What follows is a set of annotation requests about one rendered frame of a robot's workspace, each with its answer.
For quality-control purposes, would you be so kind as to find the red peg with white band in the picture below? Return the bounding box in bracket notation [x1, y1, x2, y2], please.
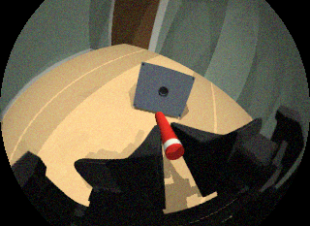
[155, 113, 185, 160]

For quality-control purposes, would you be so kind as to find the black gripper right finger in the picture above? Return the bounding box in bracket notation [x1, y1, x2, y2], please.
[170, 117, 263, 198]

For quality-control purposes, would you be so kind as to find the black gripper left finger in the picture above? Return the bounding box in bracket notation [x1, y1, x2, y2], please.
[74, 125, 167, 210]

